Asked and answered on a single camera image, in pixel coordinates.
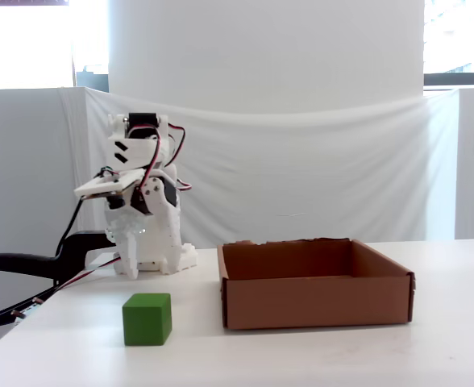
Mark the white round pillar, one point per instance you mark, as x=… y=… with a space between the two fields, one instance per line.
x=261 y=52

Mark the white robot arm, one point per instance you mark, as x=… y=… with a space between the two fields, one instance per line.
x=138 y=149

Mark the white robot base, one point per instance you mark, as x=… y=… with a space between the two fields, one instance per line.
x=186 y=258

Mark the green cube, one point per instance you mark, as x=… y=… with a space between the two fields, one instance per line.
x=146 y=320

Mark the wide white partition panel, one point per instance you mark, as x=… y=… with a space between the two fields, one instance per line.
x=19 y=169

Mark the white cloth backdrop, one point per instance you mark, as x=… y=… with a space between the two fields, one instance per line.
x=301 y=169

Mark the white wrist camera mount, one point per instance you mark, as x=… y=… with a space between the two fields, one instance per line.
x=108 y=186

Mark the black controller board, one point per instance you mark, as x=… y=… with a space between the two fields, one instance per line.
x=3 y=317

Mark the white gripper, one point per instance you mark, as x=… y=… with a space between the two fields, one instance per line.
x=153 y=196

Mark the black chair armrest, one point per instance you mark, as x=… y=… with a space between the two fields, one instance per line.
x=27 y=262

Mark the brown cardboard box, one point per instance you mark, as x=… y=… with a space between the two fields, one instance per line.
x=317 y=300

